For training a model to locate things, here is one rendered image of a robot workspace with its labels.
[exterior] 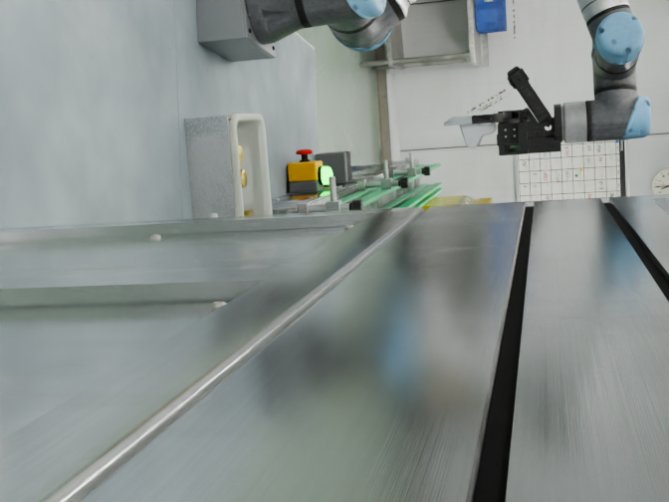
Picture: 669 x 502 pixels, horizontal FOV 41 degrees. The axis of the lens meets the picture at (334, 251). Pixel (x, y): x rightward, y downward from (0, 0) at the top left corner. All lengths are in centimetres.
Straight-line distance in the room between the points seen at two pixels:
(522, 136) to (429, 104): 602
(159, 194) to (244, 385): 119
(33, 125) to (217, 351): 84
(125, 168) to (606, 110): 85
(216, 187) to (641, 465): 139
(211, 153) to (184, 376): 127
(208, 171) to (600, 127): 70
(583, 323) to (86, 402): 18
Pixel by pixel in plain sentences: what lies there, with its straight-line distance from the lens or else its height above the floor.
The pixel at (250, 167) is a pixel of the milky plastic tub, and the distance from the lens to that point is 171.
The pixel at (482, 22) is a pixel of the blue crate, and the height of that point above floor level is 93.
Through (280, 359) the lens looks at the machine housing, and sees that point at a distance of 31.
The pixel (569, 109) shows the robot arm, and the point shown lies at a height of 140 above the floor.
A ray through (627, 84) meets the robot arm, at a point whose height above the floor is 150.
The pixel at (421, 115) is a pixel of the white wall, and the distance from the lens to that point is 770.
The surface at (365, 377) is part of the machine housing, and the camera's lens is 28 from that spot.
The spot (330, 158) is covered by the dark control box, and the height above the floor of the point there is 80.
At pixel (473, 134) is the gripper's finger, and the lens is 169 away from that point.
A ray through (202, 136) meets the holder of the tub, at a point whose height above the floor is 78.
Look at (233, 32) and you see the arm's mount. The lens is 166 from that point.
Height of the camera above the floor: 135
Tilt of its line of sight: 13 degrees down
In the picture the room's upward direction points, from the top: 88 degrees clockwise
